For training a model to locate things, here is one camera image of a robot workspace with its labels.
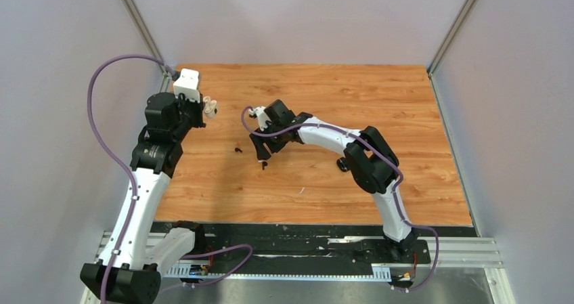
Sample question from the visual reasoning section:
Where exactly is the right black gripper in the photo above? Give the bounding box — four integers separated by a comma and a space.
250, 121, 288, 160

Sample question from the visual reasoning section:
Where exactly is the white earbud charging case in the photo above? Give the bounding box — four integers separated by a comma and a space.
203, 96, 219, 118

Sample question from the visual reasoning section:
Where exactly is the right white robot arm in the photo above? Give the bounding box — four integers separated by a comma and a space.
241, 100, 418, 262

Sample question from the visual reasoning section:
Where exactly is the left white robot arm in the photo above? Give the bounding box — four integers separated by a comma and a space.
80, 92, 211, 303

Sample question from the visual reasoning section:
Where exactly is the black earbud charging case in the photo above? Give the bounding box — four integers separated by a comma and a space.
336, 157, 350, 172

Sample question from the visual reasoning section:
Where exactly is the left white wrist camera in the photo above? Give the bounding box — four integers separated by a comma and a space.
173, 68, 202, 102

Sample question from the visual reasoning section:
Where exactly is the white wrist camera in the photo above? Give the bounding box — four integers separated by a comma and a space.
173, 68, 202, 102
248, 106, 272, 131

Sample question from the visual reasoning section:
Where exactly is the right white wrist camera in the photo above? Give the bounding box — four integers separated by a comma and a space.
248, 106, 272, 131

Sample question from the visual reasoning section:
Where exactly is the left aluminium frame post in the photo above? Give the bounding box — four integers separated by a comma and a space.
121, 0, 164, 60

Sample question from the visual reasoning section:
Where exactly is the aluminium frame post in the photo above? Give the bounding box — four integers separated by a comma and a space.
426, 0, 479, 78
121, 0, 164, 60

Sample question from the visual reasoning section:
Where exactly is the white slotted cable duct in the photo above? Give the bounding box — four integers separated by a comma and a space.
164, 263, 393, 282

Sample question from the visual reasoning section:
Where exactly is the right aluminium frame post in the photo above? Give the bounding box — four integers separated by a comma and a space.
426, 0, 479, 78

